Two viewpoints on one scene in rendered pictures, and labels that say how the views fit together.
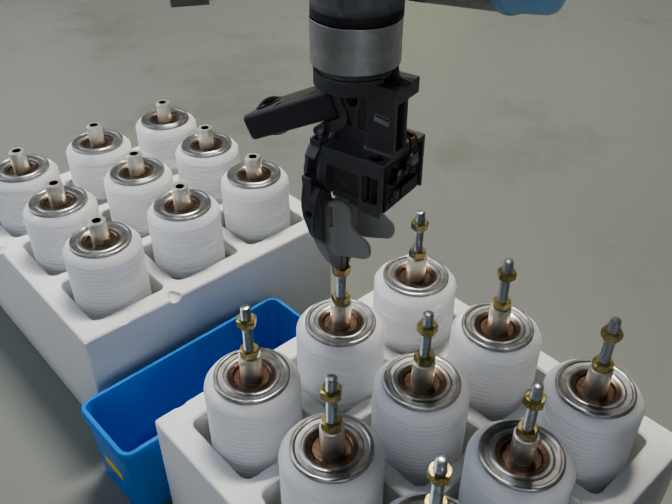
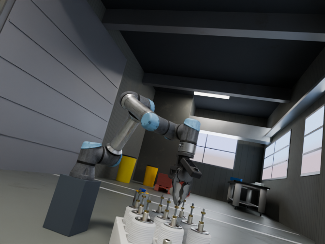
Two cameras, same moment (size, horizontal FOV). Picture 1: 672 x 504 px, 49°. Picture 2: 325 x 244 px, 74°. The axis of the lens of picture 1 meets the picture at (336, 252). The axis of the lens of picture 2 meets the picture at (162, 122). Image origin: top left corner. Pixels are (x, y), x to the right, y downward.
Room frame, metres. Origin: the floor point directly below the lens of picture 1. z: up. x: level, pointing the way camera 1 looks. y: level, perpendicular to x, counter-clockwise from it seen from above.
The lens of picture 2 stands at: (1.45, 0.35, 0.43)
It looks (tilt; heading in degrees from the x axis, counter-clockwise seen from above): 13 degrees up; 211
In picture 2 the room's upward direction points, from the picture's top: 14 degrees clockwise
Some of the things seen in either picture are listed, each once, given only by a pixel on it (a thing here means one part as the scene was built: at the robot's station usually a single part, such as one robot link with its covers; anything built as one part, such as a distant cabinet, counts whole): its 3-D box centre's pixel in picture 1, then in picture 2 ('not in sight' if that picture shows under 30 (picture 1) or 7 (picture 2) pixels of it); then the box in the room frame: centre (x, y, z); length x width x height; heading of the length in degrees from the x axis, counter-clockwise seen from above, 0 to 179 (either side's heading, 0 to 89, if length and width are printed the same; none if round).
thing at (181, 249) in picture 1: (190, 260); not in sight; (0.82, 0.20, 0.16); 0.10 x 0.10 x 0.18
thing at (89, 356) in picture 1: (154, 262); not in sight; (0.90, 0.28, 0.09); 0.39 x 0.39 x 0.18; 42
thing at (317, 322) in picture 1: (340, 322); (172, 225); (0.59, 0.00, 0.25); 0.08 x 0.08 x 0.01
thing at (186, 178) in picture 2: (362, 134); (182, 167); (0.57, -0.02, 0.48); 0.09 x 0.08 x 0.12; 54
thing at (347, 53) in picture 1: (358, 40); (186, 149); (0.58, -0.02, 0.56); 0.08 x 0.08 x 0.05
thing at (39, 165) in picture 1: (21, 168); not in sight; (0.91, 0.45, 0.25); 0.08 x 0.08 x 0.01
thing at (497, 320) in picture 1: (499, 317); (140, 210); (0.58, -0.17, 0.26); 0.02 x 0.02 x 0.03
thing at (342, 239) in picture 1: (345, 241); (181, 193); (0.56, -0.01, 0.38); 0.06 x 0.03 x 0.09; 54
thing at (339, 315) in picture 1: (340, 312); (173, 222); (0.59, 0.00, 0.26); 0.02 x 0.02 x 0.03
